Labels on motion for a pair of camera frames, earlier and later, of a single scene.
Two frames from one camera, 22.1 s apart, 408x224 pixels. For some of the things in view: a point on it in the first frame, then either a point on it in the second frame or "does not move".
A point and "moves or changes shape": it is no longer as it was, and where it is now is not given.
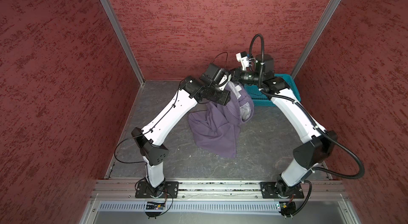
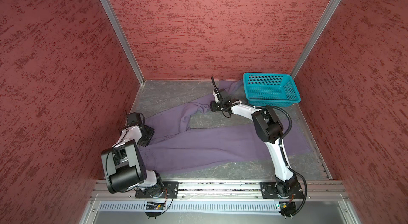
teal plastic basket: x=259 y=98 does not move
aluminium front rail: x=219 y=191 does not move
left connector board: x=155 y=205 does not move
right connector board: x=287 y=208 does not move
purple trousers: x=214 y=127 moves or changes shape
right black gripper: x=236 y=75 -> x=213 y=106
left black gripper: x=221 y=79 -> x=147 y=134
